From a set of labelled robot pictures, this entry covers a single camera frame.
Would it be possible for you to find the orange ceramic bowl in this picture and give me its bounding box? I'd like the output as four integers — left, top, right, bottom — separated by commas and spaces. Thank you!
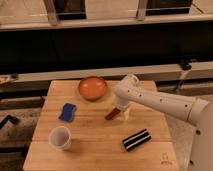
78, 76, 107, 101

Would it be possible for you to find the black object on floor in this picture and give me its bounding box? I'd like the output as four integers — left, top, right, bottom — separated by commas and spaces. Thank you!
0, 115, 19, 129

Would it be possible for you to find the blue sponge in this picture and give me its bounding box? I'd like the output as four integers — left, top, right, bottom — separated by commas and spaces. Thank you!
59, 103, 76, 122

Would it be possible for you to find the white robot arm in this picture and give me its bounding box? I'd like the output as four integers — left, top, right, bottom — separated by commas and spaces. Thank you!
114, 74, 213, 171

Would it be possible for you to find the black white striped block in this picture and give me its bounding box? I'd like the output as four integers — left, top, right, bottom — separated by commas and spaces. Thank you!
122, 129, 151, 152

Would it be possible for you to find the wooden table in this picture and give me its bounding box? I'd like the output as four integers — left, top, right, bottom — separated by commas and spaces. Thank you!
23, 80, 179, 171

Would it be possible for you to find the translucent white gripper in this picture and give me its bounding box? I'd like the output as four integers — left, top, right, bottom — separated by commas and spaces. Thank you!
115, 97, 130, 120

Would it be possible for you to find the white plastic cup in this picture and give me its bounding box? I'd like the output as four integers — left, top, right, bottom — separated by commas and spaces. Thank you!
48, 126, 71, 150

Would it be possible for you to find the black clamp on rail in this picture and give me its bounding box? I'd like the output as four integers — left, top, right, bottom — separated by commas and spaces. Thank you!
174, 60, 192, 93

